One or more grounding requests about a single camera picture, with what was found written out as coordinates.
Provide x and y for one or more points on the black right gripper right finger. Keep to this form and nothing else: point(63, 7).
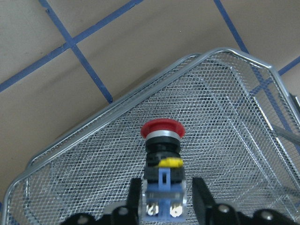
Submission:
point(209, 212)

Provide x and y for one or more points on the wire mesh shelf basket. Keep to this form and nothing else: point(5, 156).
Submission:
point(213, 139)

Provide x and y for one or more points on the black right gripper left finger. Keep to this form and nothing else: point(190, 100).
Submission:
point(118, 213)

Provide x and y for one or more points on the red emergency stop button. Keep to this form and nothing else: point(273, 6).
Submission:
point(164, 195)

